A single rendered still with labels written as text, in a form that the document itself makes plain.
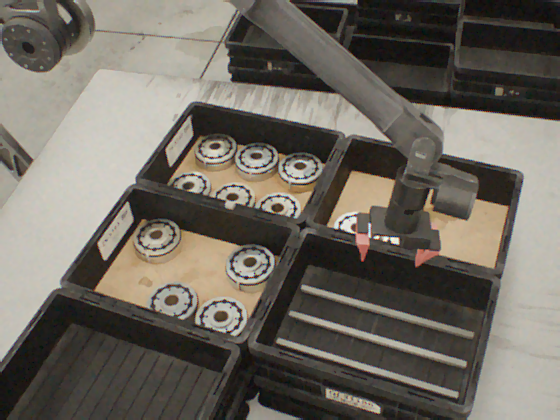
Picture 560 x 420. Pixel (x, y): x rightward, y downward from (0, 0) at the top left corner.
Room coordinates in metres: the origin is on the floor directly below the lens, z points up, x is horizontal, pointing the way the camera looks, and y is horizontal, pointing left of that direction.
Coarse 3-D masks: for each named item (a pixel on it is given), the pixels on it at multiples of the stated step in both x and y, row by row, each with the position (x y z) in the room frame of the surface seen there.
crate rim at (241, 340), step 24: (168, 192) 1.07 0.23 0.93; (240, 216) 0.98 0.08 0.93; (264, 216) 0.98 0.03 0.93; (96, 240) 0.95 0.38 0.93; (288, 240) 0.91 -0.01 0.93; (72, 264) 0.89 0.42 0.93; (72, 288) 0.83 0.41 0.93; (264, 288) 0.79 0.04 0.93; (144, 312) 0.76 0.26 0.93; (216, 336) 0.69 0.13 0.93; (240, 336) 0.69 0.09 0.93
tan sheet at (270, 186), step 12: (192, 156) 1.29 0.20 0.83; (180, 168) 1.25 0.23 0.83; (192, 168) 1.24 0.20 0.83; (228, 168) 1.23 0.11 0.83; (216, 180) 1.19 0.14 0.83; (228, 180) 1.19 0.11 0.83; (240, 180) 1.19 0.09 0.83; (264, 180) 1.18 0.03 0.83; (276, 180) 1.18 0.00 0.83; (264, 192) 1.14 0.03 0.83; (276, 192) 1.14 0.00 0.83; (288, 192) 1.14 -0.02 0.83; (300, 204) 1.10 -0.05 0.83
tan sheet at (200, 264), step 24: (192, 240) 1.01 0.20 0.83; (216, 240) 1.01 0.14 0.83; (120, 264) 0.96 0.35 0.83; (144, 264) 0.95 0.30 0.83; (168, 264) 0.95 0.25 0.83; (192, 264) 0.94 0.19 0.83; (216, 264) 0.94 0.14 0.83; (96, 288) 0.90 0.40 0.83; (120, 288) 0.89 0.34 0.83; (144, 288) 0.89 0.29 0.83; (216, 288) 0.88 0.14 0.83
